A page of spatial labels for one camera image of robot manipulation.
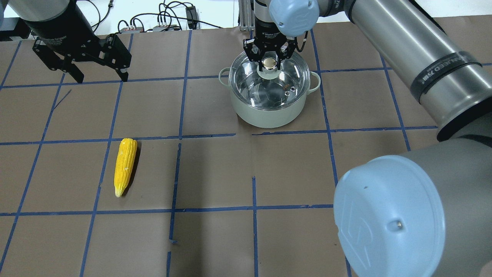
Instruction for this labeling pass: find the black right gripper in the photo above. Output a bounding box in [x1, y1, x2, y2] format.
[243, 21, 298, 72]

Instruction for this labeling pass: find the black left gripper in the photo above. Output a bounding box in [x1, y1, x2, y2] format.
[23, 3, 132, 83]

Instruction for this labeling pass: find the glass pot lid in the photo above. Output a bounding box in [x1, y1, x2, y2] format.
[227, 52, 320, 111]

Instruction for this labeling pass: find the yellow corn cob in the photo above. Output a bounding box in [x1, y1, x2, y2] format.
[113, 138, 138, 197]

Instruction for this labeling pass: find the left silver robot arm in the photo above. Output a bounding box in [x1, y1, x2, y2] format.
[7, 0, 132, 83]

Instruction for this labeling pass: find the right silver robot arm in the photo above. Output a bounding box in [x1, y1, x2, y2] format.
[241, 22, 437, 277]

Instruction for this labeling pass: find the pale green cooking pot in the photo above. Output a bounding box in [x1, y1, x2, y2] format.
[219, 52, 321, 128]

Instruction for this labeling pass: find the usb hub board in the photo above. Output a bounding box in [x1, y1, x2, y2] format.
[118, 25, 145, 34]
[151, 24, 182, 33]

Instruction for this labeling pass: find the black power adapter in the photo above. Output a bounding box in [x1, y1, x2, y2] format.
[186, 5, 199, 30]

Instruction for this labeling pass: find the brown paper table mat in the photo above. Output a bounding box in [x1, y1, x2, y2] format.
[0, 15, 492, 277]

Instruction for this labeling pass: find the aluminium frame post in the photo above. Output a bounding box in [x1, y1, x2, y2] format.
[238, 0, 255, 32]

